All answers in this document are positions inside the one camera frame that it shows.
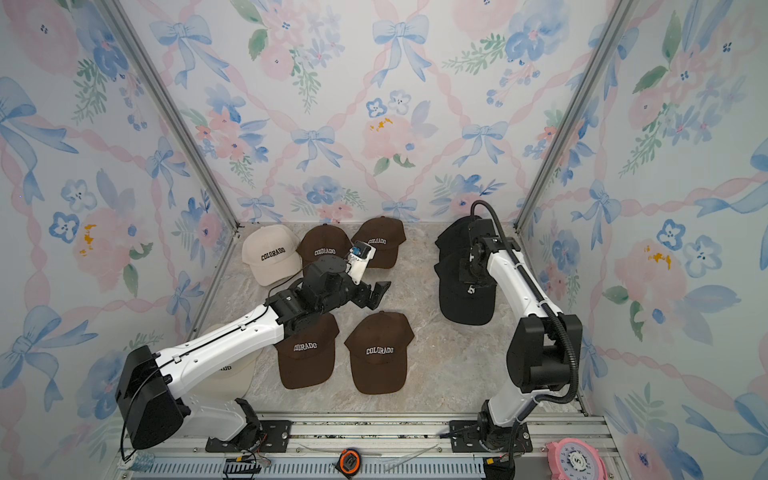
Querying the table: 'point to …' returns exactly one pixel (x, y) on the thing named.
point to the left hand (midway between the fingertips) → (378, 272)
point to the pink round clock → (575, 459)
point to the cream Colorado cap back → (272, 252)
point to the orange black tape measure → (348, 463)
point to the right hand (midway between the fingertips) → (476, 277)
